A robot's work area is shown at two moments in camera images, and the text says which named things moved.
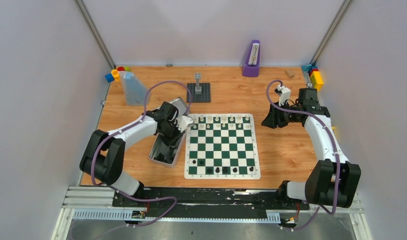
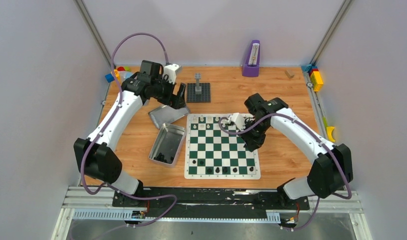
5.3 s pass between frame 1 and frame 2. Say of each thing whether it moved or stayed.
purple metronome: stayed
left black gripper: moved
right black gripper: moved
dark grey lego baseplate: stayed
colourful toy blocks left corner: stayed
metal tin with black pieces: stayed
